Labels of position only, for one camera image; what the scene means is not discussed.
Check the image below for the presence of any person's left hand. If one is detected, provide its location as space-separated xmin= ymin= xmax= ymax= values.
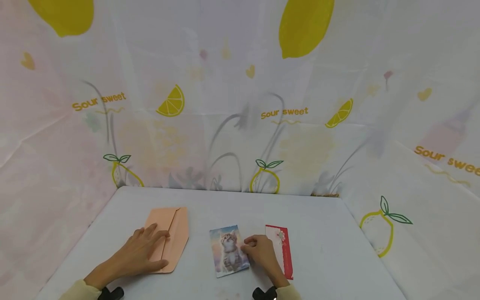
xmin=95 ymin=223 xmax=172 ymax=289

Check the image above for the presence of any red and white card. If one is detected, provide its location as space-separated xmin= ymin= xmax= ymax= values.
xmin=265 ymin=225 xmax=294 ymax=280

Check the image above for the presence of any person's right forearm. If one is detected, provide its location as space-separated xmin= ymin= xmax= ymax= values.
xmin=275 ymin=283 xmax=301 ymax=300

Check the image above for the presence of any peach paper envelope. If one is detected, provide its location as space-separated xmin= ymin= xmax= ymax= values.
xmin=144 ymin=207 xmax=190 ymax=274

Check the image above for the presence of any black wrist band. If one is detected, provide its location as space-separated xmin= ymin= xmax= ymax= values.
xmin=252 ymin=286 xmax=278 ymax=300
xmin=97 ymin=286 xmax=125 ymax=300

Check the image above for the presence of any person's right hand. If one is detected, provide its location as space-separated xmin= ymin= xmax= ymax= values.
xmin=240 ymin=235 xmax=290 ymax=289

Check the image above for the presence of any person's left forearm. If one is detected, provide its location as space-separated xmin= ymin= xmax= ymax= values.
xmin=58 ymin=270 xmax=109 ymax=300

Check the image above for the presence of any cat picture card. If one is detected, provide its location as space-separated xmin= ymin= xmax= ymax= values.
xmin=209 ymin=225 xmax=251 ymax=278

